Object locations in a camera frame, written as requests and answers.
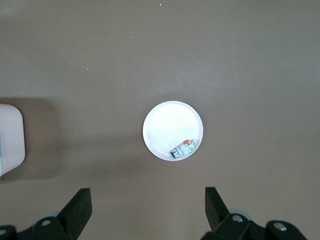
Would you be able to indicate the grey box latch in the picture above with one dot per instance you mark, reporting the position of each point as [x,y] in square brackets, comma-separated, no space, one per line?
[1,145]

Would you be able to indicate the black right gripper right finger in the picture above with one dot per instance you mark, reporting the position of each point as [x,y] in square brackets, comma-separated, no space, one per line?
[217,212]

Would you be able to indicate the white circuit breaker switch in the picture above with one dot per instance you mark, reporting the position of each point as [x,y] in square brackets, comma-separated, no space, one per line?
[183,150]

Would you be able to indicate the white lidded storage box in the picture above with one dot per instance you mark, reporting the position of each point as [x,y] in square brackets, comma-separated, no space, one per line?
[12,140]

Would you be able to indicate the pink round plate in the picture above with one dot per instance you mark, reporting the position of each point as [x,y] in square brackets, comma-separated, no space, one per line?
[167,125]

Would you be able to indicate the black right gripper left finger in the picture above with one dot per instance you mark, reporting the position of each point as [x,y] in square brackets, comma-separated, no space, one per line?
[75,212]

